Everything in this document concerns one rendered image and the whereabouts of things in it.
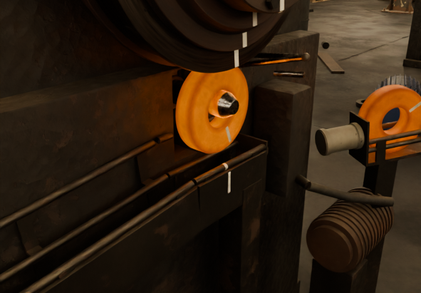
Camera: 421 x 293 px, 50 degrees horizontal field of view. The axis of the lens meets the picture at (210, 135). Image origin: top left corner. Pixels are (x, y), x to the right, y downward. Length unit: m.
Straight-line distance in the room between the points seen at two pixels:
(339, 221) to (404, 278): 0.81
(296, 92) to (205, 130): 0.25
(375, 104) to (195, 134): 0.46
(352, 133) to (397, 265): 0.89
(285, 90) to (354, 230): 0.32
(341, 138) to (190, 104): 0.43
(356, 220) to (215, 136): 0.41
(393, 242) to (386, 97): 1.00
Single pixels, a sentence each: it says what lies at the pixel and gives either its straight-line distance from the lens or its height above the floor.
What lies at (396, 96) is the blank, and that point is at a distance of 1.06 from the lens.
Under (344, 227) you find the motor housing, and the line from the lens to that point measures 0.99.
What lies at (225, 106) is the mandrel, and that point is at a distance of 0.72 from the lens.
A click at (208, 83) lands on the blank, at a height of 0.86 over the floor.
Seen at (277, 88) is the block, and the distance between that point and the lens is 0.92.
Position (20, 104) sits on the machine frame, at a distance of 0.63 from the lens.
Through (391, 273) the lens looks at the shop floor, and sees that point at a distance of 1.79.
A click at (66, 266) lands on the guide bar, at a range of 0.62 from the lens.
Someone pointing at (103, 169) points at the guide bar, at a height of 0.75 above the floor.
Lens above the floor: 1.05
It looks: 22 degrees down
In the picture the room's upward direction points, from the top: straight up
